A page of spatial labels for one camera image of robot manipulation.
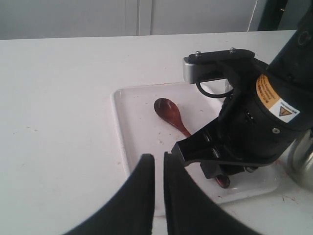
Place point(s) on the white rectangular tray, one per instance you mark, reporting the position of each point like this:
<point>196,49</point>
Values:
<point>141,131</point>

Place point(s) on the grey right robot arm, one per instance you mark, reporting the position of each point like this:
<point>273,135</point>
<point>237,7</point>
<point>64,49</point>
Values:
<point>299,49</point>

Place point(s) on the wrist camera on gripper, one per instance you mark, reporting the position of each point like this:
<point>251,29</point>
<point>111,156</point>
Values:
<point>217,65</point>

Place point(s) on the brown wooden spoon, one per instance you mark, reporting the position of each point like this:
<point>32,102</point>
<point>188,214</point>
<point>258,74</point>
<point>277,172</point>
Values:
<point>169,112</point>

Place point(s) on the white cabinet doors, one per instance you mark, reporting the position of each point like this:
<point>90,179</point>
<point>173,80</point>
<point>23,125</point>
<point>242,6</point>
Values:
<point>26,19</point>

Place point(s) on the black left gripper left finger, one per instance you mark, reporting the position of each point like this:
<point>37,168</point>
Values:
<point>131,210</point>

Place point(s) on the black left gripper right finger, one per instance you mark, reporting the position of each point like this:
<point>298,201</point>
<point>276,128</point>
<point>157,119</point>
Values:
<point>188,210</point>

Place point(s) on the steel cup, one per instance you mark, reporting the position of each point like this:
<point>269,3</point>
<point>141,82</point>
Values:
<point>299,166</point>

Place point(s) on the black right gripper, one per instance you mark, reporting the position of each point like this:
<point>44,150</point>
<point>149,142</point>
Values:
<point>267,111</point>

